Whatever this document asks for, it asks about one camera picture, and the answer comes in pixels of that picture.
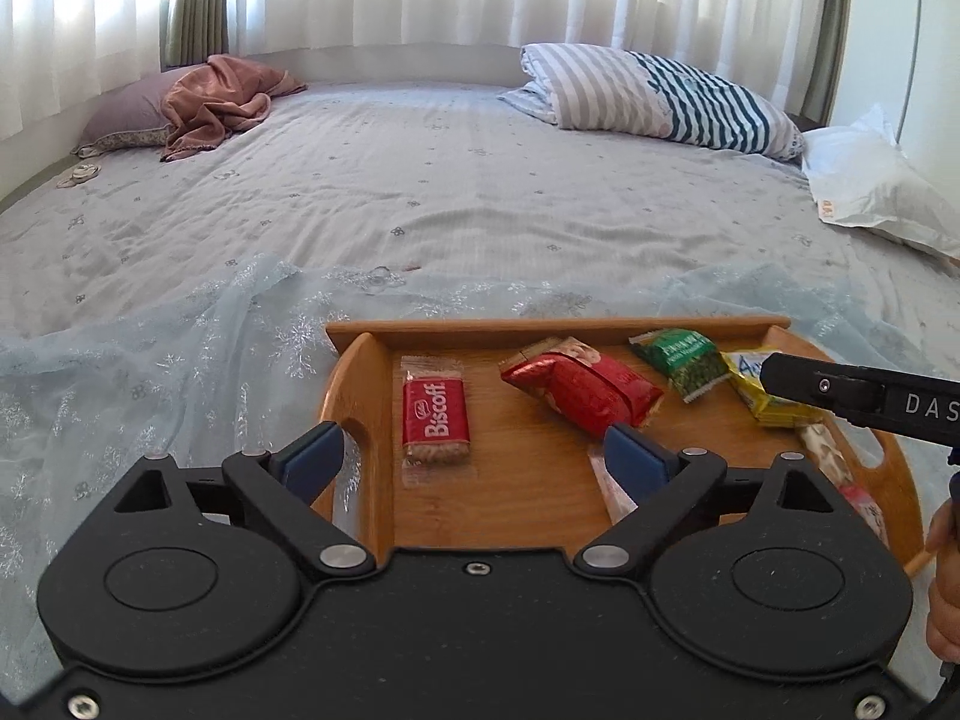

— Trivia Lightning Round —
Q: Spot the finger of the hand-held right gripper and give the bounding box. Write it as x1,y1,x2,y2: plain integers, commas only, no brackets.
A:
760,352,890,425

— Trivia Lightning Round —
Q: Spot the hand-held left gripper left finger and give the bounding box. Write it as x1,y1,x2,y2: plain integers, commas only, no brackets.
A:
112,421,376,580

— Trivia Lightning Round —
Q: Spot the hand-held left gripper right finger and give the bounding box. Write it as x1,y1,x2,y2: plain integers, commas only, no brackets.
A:
574,423,831,580

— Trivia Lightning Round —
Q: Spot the yellow snack packet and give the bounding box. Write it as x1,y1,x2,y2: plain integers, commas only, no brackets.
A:
720,348,827,430

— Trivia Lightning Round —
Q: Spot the pink bun packet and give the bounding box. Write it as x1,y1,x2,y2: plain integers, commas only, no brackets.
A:
795,423,892,549

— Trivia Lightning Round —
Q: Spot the shiny red snack packet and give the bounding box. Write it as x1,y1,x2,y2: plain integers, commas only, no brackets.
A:
500,351,667,441

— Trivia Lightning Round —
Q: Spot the wooden tray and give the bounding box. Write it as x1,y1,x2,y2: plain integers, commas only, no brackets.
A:
319,315,926,580

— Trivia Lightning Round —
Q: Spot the green snack packet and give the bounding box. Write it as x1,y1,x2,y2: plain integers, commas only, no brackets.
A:
628,327,731,404

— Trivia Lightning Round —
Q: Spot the red biscuit packet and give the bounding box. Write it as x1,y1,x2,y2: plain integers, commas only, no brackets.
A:
400,355,476,470

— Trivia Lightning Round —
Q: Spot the person's right hand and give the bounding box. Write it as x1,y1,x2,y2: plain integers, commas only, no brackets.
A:
924,499,960,665

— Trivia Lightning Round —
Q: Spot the blue sheer snowflake cloth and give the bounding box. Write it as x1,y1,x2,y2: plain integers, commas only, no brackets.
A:
0,253,960,691

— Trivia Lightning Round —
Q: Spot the white pillow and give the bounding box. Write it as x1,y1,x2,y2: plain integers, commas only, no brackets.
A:
800,104,960,266

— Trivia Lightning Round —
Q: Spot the striped pillow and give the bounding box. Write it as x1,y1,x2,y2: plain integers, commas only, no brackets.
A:
498,42,806,163

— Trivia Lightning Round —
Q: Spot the grey-green curtain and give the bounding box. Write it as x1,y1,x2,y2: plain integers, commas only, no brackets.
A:
798,0,857,126
163,0,230,68

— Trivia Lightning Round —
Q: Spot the pink blanket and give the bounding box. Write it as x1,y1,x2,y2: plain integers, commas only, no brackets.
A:
159,53,309,164

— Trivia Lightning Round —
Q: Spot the grey curved pole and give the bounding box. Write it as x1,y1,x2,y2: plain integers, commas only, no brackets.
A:
895,0,928,149

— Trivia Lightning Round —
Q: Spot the purple pillow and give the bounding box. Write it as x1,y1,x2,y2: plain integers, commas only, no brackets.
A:
71,73,205,159

